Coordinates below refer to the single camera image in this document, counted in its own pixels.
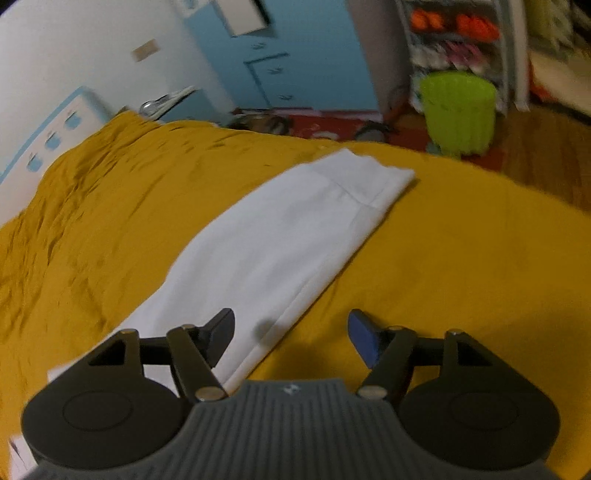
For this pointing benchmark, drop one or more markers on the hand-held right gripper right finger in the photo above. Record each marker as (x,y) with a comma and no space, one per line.
(363,339)

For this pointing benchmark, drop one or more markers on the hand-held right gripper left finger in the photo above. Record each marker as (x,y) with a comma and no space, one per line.
(220,333)

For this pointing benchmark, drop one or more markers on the white garment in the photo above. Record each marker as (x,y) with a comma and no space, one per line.
(272,244)

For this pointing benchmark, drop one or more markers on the yellow bed sheet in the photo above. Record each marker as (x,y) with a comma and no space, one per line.
(461,277)

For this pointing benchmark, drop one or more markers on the red floor mat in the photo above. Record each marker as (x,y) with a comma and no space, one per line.
(369,131)

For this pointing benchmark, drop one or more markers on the silver bedside clutter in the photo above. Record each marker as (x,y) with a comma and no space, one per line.
(161,102)

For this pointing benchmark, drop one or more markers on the green plastic bin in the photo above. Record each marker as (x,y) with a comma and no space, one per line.
(458,111)

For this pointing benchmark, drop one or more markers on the white headboard with blue apples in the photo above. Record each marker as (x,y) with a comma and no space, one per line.
(44,134)

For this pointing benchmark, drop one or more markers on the blue and white wardrobe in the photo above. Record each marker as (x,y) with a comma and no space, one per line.
(286,60)

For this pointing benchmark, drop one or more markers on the grey door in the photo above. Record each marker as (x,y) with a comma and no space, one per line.
(374,50)

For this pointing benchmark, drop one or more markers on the shoe rack with shoes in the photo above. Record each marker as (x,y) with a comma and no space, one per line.
(455,34)

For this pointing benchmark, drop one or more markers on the beige wall switch plate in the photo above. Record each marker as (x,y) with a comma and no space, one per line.
(144,50)

